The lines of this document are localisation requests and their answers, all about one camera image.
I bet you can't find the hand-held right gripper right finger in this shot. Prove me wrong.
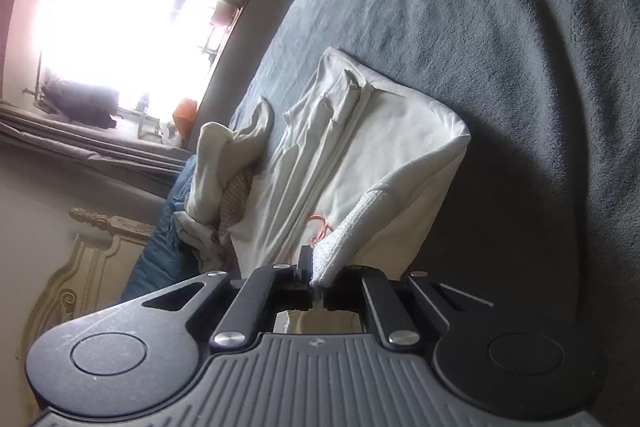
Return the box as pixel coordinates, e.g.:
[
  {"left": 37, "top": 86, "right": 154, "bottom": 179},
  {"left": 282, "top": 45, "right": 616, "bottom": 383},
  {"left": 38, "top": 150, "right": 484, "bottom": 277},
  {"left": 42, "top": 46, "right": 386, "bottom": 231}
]
[{"left": 320, "top": 264, "right": 496, "bottom": 351}]

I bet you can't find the grey fleece bed blanket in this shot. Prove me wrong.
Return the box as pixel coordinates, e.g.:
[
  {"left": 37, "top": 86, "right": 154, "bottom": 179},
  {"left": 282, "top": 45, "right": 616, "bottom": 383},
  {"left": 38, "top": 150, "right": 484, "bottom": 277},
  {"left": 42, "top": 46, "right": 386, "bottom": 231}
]
[{"left": 227, "top": 0, "right": 640, "bottom": 427}]

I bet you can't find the grey curtain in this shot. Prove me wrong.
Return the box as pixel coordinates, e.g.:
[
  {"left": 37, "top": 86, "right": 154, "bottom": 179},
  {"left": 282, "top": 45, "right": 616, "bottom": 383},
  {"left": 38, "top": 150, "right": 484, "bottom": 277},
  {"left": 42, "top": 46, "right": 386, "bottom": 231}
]
[{"left": 0, "top": 99, "right": 193, "bottom": 180}]

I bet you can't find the light grey shirt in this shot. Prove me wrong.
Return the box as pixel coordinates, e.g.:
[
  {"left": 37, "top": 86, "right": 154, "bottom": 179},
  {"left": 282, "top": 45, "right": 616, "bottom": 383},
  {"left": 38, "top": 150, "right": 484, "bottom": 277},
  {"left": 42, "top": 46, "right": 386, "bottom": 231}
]
[{"left": 172, "top": 212, "right": 231, "bottom": 273}]

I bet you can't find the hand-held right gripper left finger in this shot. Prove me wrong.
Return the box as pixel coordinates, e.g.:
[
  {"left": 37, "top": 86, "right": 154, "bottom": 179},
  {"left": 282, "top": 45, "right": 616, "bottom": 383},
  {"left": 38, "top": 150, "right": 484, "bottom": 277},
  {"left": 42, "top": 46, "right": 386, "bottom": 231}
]
[{"left": 141, "top": 245, "right": 316, "bottom": 353}]

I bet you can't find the orange bag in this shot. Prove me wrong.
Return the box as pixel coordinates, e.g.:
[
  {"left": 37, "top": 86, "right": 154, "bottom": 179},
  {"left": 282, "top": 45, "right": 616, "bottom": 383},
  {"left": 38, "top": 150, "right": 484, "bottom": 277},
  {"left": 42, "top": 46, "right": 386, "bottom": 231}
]
[{"left": 172, "top": 98, "right": 198, "bottom": 140}]

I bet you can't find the pink houndstooth knit garment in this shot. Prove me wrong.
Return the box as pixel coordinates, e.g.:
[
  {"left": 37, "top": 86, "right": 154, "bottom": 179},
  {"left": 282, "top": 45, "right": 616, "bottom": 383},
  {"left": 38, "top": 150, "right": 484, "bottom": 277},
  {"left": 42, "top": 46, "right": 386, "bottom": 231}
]
[{"left": 216, "top": 169, "right": 253, "bottom": 243}]

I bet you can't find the cream carved headboard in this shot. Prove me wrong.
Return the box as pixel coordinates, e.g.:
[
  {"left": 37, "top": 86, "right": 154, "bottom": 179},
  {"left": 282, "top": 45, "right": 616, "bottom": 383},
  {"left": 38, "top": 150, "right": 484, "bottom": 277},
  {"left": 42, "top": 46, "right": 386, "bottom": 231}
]
[{"left": 22, "top": 207, "right": 156, "bottom": 408}]

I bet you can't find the blue duvet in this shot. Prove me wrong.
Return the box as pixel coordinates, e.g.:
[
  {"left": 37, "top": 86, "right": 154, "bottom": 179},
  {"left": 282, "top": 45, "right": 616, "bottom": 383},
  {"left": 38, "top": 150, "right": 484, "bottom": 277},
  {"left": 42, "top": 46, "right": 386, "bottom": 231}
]
[{"left": 120, "top": 154, "right": 201, "bottom": 303}]

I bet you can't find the pile of cream clothes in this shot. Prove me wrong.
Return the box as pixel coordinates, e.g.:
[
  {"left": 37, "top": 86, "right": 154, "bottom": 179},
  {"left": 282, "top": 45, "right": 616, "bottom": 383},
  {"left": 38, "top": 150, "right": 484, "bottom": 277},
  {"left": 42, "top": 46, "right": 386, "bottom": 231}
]
[{"left": 186, "top": 99, "right": 275, "bottom": 225}]

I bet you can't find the barred window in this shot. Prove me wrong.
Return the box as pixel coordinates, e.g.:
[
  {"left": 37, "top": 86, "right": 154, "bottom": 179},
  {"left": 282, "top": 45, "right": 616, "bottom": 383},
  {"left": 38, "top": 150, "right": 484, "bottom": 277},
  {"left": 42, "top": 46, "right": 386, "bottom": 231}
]
[{"left": 32, "top": 0, "right": 271, "bottom": 128}]

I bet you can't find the dark hanging cloth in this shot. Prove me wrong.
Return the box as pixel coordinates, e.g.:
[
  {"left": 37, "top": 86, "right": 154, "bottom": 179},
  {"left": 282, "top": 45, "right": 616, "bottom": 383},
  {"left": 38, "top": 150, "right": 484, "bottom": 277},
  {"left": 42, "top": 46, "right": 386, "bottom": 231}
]
[{"left": 41, "top": 79, "right": 120, "bottom": 128}]

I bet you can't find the white sweatshirt with pink print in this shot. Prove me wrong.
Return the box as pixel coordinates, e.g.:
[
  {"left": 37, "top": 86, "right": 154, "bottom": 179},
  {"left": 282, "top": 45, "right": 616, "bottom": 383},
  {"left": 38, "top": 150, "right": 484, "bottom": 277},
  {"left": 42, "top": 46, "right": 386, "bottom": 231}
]
[{"left": 227, "top": 47, "right": 472, "bottom": 333}]

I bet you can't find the pink pot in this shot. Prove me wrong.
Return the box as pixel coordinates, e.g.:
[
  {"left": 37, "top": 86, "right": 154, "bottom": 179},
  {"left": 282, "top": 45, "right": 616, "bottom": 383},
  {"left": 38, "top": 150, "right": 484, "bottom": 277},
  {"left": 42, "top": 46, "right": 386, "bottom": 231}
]
[{"left": 211, "top": 1, "right": 237, "bottom": 28}]

